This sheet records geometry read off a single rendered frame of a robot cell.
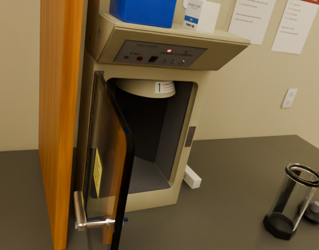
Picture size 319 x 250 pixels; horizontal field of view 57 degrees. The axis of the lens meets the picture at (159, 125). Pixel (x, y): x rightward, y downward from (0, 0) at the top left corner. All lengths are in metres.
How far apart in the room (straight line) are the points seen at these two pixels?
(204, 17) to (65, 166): 0.44
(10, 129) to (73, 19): 0.72
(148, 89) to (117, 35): 0.24
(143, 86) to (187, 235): 0.46
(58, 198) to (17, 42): 0.57
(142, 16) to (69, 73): 0.17
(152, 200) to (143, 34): 0.56
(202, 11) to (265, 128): 1.21
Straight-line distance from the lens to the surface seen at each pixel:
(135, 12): 0.57
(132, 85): 0.78
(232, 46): 0.69
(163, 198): 0.98
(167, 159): 0.96
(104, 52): 0.62
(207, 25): 0.67
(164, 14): 0.59
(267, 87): 1.64
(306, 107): 1.95
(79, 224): 0.53
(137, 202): 0.94
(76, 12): 0.56
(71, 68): 0.58
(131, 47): 0.61
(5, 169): 1.12
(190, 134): 0.87
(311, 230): 1.18
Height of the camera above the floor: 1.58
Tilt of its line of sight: 25 degrees down
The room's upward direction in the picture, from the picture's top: 12 degrees clockwise
